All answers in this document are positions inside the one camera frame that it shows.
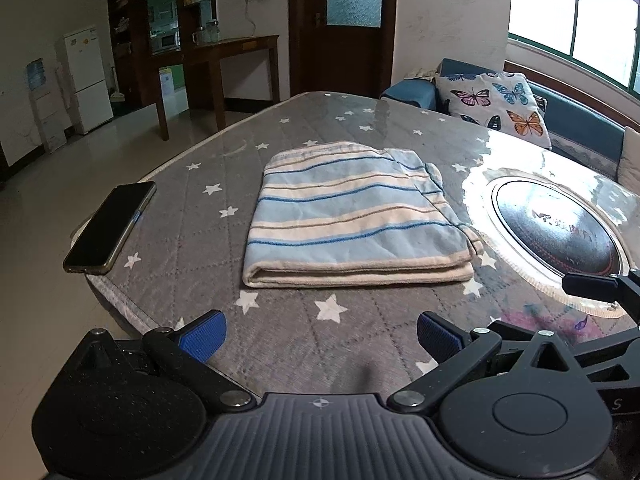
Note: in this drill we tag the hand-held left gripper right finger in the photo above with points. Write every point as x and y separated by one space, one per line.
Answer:
440 335

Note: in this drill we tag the black smartphone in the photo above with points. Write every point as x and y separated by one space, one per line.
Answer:
107 230

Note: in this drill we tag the butterfly print cushion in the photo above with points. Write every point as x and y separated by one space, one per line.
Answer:
495 105

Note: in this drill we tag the round built-in induction cooker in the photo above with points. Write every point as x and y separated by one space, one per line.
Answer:
550 230

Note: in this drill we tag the green framed window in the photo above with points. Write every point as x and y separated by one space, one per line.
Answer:
590 20

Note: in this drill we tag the dark wooden side table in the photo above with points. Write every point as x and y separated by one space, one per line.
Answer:
235 45

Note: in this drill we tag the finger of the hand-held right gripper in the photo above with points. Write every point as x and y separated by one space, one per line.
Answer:
610 347
590 285

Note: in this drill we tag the dark wooden glass door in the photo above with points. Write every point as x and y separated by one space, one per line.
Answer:
345 55

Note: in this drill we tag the dark wooden shelf cabinet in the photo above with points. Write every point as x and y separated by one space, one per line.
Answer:
135 25

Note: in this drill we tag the glass jars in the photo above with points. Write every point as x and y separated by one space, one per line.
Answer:
207 32

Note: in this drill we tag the blue beige striped garment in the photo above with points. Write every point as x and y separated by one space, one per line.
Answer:
350 210

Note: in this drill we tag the white microwave oven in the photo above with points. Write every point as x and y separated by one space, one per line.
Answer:
166 41

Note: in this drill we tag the grey star-print table cover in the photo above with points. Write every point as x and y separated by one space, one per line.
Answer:
200 240

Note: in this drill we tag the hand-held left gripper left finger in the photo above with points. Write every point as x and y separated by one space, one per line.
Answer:
202 335

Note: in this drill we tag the crumpled beige cloth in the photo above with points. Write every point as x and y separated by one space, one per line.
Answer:
422 73

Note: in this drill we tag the blue sofa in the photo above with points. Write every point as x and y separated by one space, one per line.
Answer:
575 115

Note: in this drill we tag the plain beige cushion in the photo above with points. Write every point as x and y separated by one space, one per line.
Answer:
631 160

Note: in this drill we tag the white refrigerator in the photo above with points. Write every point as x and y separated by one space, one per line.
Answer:
87 80

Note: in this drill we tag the water dispenser with bottle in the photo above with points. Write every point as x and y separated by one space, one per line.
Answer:
45 105

